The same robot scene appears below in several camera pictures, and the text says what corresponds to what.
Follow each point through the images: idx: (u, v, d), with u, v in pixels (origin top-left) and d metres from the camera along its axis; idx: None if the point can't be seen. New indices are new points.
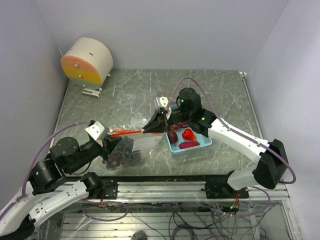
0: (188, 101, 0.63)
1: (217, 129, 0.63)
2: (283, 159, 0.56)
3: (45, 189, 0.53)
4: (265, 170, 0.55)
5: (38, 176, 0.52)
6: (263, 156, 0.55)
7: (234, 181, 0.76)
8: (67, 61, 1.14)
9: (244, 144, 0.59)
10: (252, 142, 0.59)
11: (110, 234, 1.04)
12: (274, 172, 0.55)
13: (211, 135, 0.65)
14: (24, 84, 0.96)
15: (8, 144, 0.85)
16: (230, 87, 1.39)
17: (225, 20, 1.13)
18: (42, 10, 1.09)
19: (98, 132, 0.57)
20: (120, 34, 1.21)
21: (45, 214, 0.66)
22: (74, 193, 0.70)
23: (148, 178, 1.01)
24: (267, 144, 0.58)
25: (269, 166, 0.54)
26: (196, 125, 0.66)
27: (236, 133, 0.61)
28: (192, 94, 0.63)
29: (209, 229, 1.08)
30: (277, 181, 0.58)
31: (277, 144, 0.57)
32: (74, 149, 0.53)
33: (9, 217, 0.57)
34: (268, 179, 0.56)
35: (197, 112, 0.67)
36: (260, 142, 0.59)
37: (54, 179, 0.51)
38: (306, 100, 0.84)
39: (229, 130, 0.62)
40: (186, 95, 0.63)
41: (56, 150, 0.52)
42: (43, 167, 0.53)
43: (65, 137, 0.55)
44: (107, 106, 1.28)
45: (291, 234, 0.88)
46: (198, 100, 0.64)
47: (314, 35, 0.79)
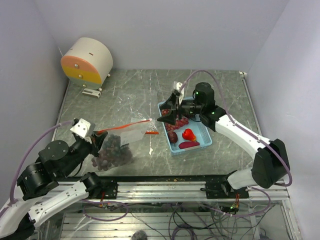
0: (202, 94, 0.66)
1: (222, 123, 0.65)
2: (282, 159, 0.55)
3: (34, 194, 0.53)
4: (260, 165, 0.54)
5: (28, 180, 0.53)
6: (261, 151, 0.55)
7: (232, 179, 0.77)
8: (67, 61, 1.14)
9: (245, 140, 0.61)
10: (252, 138, 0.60)
11: (110, 234, 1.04)
12: (270, 168, 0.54)
13: (218, 129, 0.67)
14: (25, 85, 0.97)
15: (8, 144, 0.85)
16: (230, 87, 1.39)
17: (225, 20, 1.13)
18: (42, 10, 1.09)
19: (85, 129, 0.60)
20: (120, 34, 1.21)
21: (45, 214, 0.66)
22: (74, 194, 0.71)
23: (148, 178, 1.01)
24: (267, 142, 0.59)
25: (266, 161, 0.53)
26: (206, 119, 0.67)
27: (239, 128, 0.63)
28: (207, 88, 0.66)
29: (209, 229, 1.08)
30: (273, 182, 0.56)
31: (278, 143, 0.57)
32: (63, 153, 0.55)
33: (4, 219, 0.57)
34: (263, 176, 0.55)
35: (209, 106, 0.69)
36: (260, 138, 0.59)
37: (44, 184, 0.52)
38: (306, 100, 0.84)
39: (233, 124, 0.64)
40: (201, 88, 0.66)
41: (45, 154, 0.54)
42: (33, 171, 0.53)
43: (54, 141, 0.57)
44: (107, 106, 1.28)
45: (291, 234, 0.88)
46: (211, 95, 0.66)
47: (314, 34, 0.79)
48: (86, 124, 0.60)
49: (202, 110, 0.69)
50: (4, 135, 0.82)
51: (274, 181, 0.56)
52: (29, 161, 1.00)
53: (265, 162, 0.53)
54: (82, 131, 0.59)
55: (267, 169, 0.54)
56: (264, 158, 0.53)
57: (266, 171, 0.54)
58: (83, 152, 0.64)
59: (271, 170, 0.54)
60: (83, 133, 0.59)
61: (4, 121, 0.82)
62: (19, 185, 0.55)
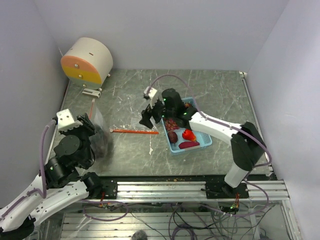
0: (169, 99, 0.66)
1: (195, 120, 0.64)
2: (255, 139, 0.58)
3: (57, 184, 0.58)
4: (239, 149, 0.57)
5: (51, 171, 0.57)
6: (235, 135, 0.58)
7: (229, 177, 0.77)
8: (67, 61, 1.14)
9: (219, 130, 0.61)
10: (225, 127, 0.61)
11: (110, 234, 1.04)
12: (247, 150, 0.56)
13: (193, 127, 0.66)
14: (24, 84, 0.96)
15: (8, 144, 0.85)
16: (230, 87, 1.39)
17: (226, 20, 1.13)
18: (42, 10, 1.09)
19: (69, 116, 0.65)
20: (120, 34, 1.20)
21: (45, 213, 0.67)
22: (74, 193, 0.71)
23: (148, 178, 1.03)
24: (238, 127, 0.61)
25: (241, 144, 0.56)
26: (180, 121, 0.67)
27: (212, 121, 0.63)
28: (172, 92, 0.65)
29: (209, 229, 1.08)
30: (254, 162, 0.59)
31: (249, 126, 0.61)
32: (75, 147, 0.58)
33: (15, 212, 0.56)
34: (245, 158, 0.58)
35: (179, 109, 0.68)
36: (232, 125, 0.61)
37: (65, 175, 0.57)
38: (306, 100, 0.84)
39: (205, 119, 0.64)
40: (167, 93, 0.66)
41: (59, 151, 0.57)
42: (55, 164, 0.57)
43: (66, 137, 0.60)
44: (107, 106, 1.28)
45: (291, 234, 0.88)
46: (178, 98, 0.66)
47: (314, 34, 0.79)
48: (66, 112, 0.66)
49: (174, 115, 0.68)
50: (4, 135, 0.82)
51: (255, 161, 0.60)
52: (30, 162, 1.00)
53: (241, 145, 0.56)
54: (67, 119, 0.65)
55: (247, 152, 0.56)
56: (239, 142, 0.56)
57: (246, 154, 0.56)
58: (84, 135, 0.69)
59: (251, 152, 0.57)
60: (71, 119, 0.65)
61: (3, 121, 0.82)
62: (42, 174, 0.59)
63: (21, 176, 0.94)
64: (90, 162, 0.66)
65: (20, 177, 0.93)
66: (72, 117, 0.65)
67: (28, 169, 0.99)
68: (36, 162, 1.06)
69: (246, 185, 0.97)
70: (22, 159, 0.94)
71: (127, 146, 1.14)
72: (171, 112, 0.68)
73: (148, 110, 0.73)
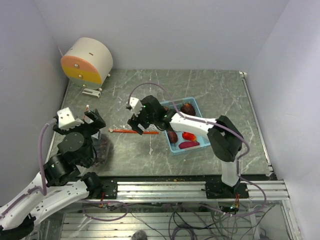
0: (148, 105, 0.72)
1: (175, 121, 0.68)
2: (230, 130, 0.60)
3: (59, 182, 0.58)
4: (215, 143, 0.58)
5: (53, 169, 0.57)
6: (211, 129, 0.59)
7: (226, 177, 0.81)
8: (67, 60, 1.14)
9: (196, 126, 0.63)
10: (201, 123, 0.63)
11: (110, 234, 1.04)
12: (223, 142, 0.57)
13: (175, 127, 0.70)
14: (24, 84, 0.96)
15: (9, 144, 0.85)
16: (230, 87, 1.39)
17: (226, 20, 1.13)
18: (42, 10, 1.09)
19: (69, 114, 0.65)
20: (120, 34, 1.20)
21: (45, 212, 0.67)
22: (75, 193, 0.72)
23: (149, 178, 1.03)
24: (214, 121, 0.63)
25: (216, 136, 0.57)
26: (163, 123, 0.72)
27: (190, 119, 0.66)
28: (150, 98, 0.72)
29: (209, 229, 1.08)
30: (233, 154, 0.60)
31: (224, 119, 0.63)
32: (79, 144, 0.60)
33: (17, 210, 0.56)
34: (222, 150, 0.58)
35: (160, 113, 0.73)
36: (208, 120, 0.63)
37: (67, 173, 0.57)
38: (306, 100, 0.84)
39: (183, 119, 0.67)
40: (145, 100, 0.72)
41: (63, 147, 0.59)
42: (57, 161, 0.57)
43: (70, 134, 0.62)
44: (107, 106, 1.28)
45: (291, 234, 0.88)
46: (156, 102, 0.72)
47: (314, 34, 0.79)
48: (66, 111, 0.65)
49: (155, 119, 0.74)
50: (4, 135, 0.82)
51: (234, 153, 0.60)
52: (30, 161, 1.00)
53: (215, 136, 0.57)
54: (67, 117, 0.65)
55: (223, 144, 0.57)
56: (214, 136, 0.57)
57: (223, 146, 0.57)
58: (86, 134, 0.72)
59: (227, 143, 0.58)
60: (71, 118, 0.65)
61: (4, 121, 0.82)
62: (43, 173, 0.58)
63: (21, 176, 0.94)
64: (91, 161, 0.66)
65: (20, 177, 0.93)
66: (72, 115, 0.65)
67: (28, 169, 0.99)
68: (36, 162, 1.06)
69: (246, 185, 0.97)
70: (22, 159, 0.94)
71: (127, 146, 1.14)
72: (152, 117, 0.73)
73: (135, 119, 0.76)
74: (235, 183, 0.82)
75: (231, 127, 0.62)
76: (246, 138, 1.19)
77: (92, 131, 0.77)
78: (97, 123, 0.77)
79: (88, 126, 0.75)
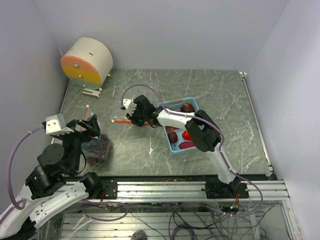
0: (138, 104, 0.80)
1: (160, 116, 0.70)
2: (207, 121, 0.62)
3: (43, 194, 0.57)
4: (192, 134, 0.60)
5: (36, 181, 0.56)
6: (188, 122, 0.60)
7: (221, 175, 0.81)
8: (67, 61, 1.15)
9: (177, 120, 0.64)
10: (181, 116, 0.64)
11: (110, 234, 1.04)
12: (199, 132, 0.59)
13: (162, 122, 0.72)
14: (25, 84, 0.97)
15: (9, 143, 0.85)
16: (230, 87, 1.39)
17: (226, 21, 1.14)
18: (42, 10, 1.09)
19: (56, 122, 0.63)
20: (120, 34, 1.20)
21: (45, 215, 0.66)
22: (74, 195, 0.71)
23: (149, 178, 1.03)
24: (193, 114, 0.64)
25: (192, 127, 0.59)
26: (151, 119, 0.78)
27: (173, 114, 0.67)
28: (141, 97, 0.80)
29: (209, 229, 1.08)
30: (211, 144, 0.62)
31: (202, 113, 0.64)
32: (60, 156, 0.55)
33: (9, 221, 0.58)
34: (199, 141, 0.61)
35: (150, 110, 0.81)
36: (187, 114, 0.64)
37: (52, 184, 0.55)
38: (306, 100, 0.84)
39: (168, 114, 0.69)
40: (136, 99, 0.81)
41: (43, 159, 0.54)
42: (41, 172, 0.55)
43: (50, 145, 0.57)
44: (107, 106, 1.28)
45: (291, 234, 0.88)
46: (146, 101, 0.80)
47: (315, 34, 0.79)
48: (54, 118, 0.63)
49: (146, 116, 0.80)
50: (4, 135, 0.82)
51: (211, 144, 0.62)
52: (30, 161, 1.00)
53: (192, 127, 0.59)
54: (55, 125, 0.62)
55: (199, 135, 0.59)
56: (191, 127, 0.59)
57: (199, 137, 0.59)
58: (76, 143, 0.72)
59: (203, 134, 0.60)
60: (58, 127, 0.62)
61: (4, 121, 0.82)
62: (28, 185, 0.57)
63: (21, 176, 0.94)
64: (76, 171, 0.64)
65: (20, 177, 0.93)
66: (60, 124, 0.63)
67: (28, 169, 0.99)
68: (36, 162, 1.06)
69: (246, 185, 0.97)
70: (22, 159, 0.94)
71: (127, 145, 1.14)
72: (143, 114, 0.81)
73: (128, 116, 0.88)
74: (233, 181, 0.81)
75: (209, 119, 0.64)
76: (246, 138, 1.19)
77: (85, 140, 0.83)
78: (90, 132, 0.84)
79: (84, 135, 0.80)
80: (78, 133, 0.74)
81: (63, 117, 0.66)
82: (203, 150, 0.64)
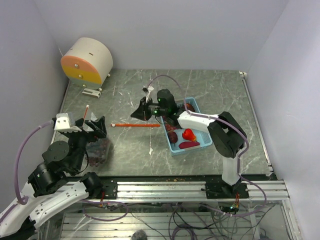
0: (163, 100, 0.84)
1: (181, 118, 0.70)
2: (232, 125, 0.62)
3: (46, 191, 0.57)
4: (216, 137, 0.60)
5: (39, 179, 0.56)
6: (211, 123, 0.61)
7: (228, 177, 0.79)
8: (67, 61, 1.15)
9: (199, 121, 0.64)
10: (204, 118, 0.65)
11: (110, 234, 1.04)
12: (224, 137, 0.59)
13: (182, 124, 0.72)
14: (25, 84, 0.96)
15: (9, 143, 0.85)
16: (230, 87, 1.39)
17: (226, 20, 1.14)
18: (42, 10, 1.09)
19: (66, 120, 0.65)
20: (120, 34, 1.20)
21: (45, 215, 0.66)
22: (74, 194, 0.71)
23: (149, 178, 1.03)
24: (216, 116, 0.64)
25: (218, 131, 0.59)
26: (171, 120, 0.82)
27: (195, 116, 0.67)
28: (167, 95, 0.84)
29: (209, 229, 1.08)
30: (234, 149, 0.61)
31: (226, 115, 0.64)
32: (65, 153, 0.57)
33: (9, 219, 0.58)
34: (223, 145, 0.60)
35: (172, 109, 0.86)
36: (210, 116, 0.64)
37: (55, 182, 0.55)
38: (306, 99, 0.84)
39: (189, 115, 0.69)
40: (163, 95, 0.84)
41: (48, 156, 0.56)
42: (44, 170, 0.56)
43: (55, 143, 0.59)
44: (107, 106, 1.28)
45: (291, 234, 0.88)
46: (172, 100, 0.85)
47: (315, 34, 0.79)
48: (64, 116, 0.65)
49: (166, 113, 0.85)
50: (4, 135, 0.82)
51: (235, 149, 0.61)
52: (30, 162, 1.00)
53: (217, 131, 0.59)
54: (64, 123, 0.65)
55: (223, 138, 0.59)
56: (214, 129, 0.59)
57: (223, 141, 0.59)
58: (81, 142, 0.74)
59: (228, 138, 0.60)
60: (67, 125, 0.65)
61: (4, 121, 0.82)
62: (30, 182, 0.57)
63: (21, 176, 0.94)
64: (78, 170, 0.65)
65: (20, 177, 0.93)
66: (69, 122, 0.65)
67: (28, 169, 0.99)
68: (36, 162, 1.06)
69: (246, 185, 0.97)
70: (23, 159, 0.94)
71: (127, 145, 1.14)
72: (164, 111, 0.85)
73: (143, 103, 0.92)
74: (235, 182, 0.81)
75: (233, 123, 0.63)
76: None
77: (90, 139, 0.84)
78: (96, 133, 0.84)
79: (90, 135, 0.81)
80: (85, 133, 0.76)
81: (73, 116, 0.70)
82: (225, 155, 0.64)
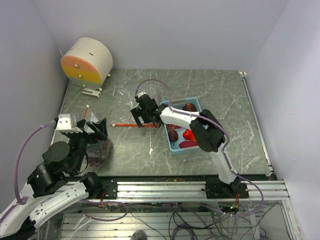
0: (140, 102, 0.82)
1: (163, 114, 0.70)
2: (212, 121, 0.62)
3: (45, 192, 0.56)
4: (197, 134, 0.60)
5: (38, 179, 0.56)
6: (193, 121, 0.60)
7: (222, 175, 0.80)
8: (67, 61, 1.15)
9: (181, 119, 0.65)
10: (186, 115, 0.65)
11: (110, 234, 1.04)
12: (204, 133, 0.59)
13: (164, 120, 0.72)
14: (25, 84, 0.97)
15: (9, 143, 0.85)
16: (230, 87, 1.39)
17: (226, 20, 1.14)
18: (42, 10, 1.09)
19: (68, 121, 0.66)
20: (120, 34, 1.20)
21: (45, 215, 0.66)
22: (74, 194, 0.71)
23: (149, 178, 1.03)
24: (197, 113, 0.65)
25: (198, 128, 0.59)
26: (153, 116, 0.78)
27: (177, 112, 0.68)
28: (143, 96, 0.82)
29: (209, 229, 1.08)
30: (215, 144, 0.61)
31: (207, 112, 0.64)
32: (65, 153, 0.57)
33: (9, 219, 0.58)
34: (203, 141, 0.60)
35: (152, 108, 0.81)
36: (191, 113, 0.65)
37: (54, 182, 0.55)
38: (306, 99, 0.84)
39: (171, 112, 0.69)
40: (140, 97, 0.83)
41: (48, 156, 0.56)
42: (43, 170, 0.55)
43: (55, 143, 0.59)
44: (107, 106, 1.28)
45: (291, 234, 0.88)
46: (148, 99, 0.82)
47: (315, 35, 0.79)
48: (66, 117, 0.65)
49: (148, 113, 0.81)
50: (4, 135, 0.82)
51: (215, 144, 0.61)
52: (30, 161, 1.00)
53: (197, 128, 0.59)
54: (66, 124, 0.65)
55: (203, 135, 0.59)
56: (196, 127, 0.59)
57: (203, 137, 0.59)
58: (82, 143, 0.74)
59: (208, 134, 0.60)
60: (68, 126, 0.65)
61: (4, 121, 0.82)
62: (29, 183, 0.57)
63: (21, 175, 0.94)
64: (78, 171, 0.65)
65: (20, 177, 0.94)
66: (71, 123, 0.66)
67: (28, 169, 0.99)
68: (36, 162, 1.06)
69: (246, 185, 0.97)
70: (23, 159, 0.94)
71: (127, 145, 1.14)
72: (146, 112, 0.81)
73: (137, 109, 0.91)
74: (233, 181, 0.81)
75: (214, 119, 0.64)
76: (246, 138, 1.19)
77: (91, 142, 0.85)
78: (97, 135, 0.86)
79: (91, 138, 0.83)
80: (86, 134, 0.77)
81: (75, 118, 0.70)
82: (207, 149, 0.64)
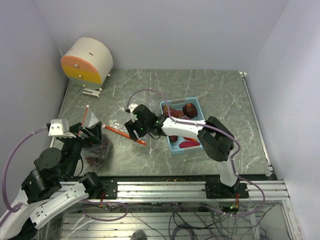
0: (139, 115, 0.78)
1: (166, 126, 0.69)
2: (220, 129, 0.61)
3: (39, 198, 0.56)
4: (207, 144, 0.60)
5: (32, 186, 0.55)
6: (200, 131, 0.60)
7: (225, 178, 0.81)
8: (67, 61, 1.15)
9: (186, 129, 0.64)
10: (192, 125, 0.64)
11: (110, 234, 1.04)
12: (214, 142, 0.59)
13: (168, 131, 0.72)
14: (25, 85, 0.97)
15: (9, 144, 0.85)
16: (230, 87, 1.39)
17: (225, 21, 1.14)
18: (42, 10, 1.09)
19: (59, 127, 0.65)
20: (120, 34, 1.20)
21: (45, 217, 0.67)
22: (73, 195, 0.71)
23: (149, 178, 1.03)
24: (203, 122, 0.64)
25: (207, 137, 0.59)
26: (155, 129, 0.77)
27: (180, 123, 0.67)
28: (141, 108, 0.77)
29: (209, 229, 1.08)
30: (226, 152, 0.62)
31: (213, 120, 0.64)
32: (56, 160, 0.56)
33: (8, 223, 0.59)
34: (215, 151, 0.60)
35: (151, 120, 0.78)
36: (197, 122, 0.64)
37: (47, 188, 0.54)
38: (306, 100, 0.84)
39: (174, 123, 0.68)
40: (135, 109, 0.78)
41: (39, 164, 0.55)
42: (36, 176, 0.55)
43: (47, 149, 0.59)
44: (107, 106, 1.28)
45: (291, 234, 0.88)
46: (146, 110, 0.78)
47: (314, 35, 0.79)
48: (58, 122, 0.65)
49: (148, 126, 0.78)
50: (4, 135, 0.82)
51: (226, 152, 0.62)
52: (30, 162, 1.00)
53: (206, 138, 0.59)
54: (58, 129, 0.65)
55: (214, 144, 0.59)
56: (205, 137, 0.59)
57: (214, 147, 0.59)
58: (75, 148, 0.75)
59: (218, 143, 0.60)
60: (61, 131, 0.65)
61: (4, 121, 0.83)
62: (24, 189, 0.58)
63: (21, 175, 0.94)
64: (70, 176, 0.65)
65: (20, 178, 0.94)
66: (63, 128, 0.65)
67: (27, 169, 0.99)
68: None
69: (246, 185, 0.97)
70: (22, 159, 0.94)
71: (127, 146, 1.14)
72: (145, 124, 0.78)
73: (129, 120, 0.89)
74: (235, 183, 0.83)
75: (221, 126, 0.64)
76: (246, 138, 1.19)
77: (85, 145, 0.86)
78: (92, 139, 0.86)
79: (86, 142, 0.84)
80: (79, 139, 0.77)
81: (68, 122, 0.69)
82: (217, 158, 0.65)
